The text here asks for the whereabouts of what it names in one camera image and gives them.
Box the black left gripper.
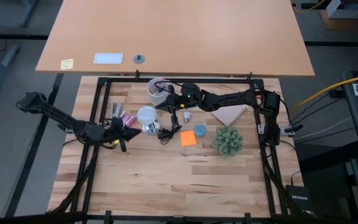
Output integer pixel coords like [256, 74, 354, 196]
[103, 116, 142, 154]

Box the black aluminium table frame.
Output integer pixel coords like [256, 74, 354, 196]
[45, 70, 318, 224]

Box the orange sticky note pad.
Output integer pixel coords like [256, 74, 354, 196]
[180, 129, 198, 147]

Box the green succulent in patterned pot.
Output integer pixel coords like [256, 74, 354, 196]
[212, 125, 244, 157]

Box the white flood light bulb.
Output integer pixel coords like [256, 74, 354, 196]
[136, 105, 158, 126]

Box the yellow cable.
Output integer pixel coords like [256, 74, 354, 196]
[293, 72, 358, 108]

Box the tan desk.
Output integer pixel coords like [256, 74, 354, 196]
[35, 0, 316, 78]

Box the black network switch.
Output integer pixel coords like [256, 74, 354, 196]
[286, 184, 312, 215]

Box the yellow sticky note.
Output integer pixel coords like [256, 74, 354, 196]
[60, 58, 74, 71]

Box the chrome lamp socket base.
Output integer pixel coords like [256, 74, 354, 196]
[142, 119, 161, 136]

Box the black power cord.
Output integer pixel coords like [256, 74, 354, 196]
[156, 123, 183, 146]

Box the blue patterned bowl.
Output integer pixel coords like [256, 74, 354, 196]
[193, 124, 207, 138]

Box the white label card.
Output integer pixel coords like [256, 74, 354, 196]
[93, 53, 124, 65]

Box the cardboard box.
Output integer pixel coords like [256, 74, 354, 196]
[318, 0, 358, 31]

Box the white textured mug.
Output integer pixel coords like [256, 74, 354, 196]
[147, 77, 171, 106]

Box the grey box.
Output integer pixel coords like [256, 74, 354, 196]
[325, 0, 358, 19]

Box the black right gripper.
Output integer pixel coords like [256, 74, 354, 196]
[155, 82, 204, 130]

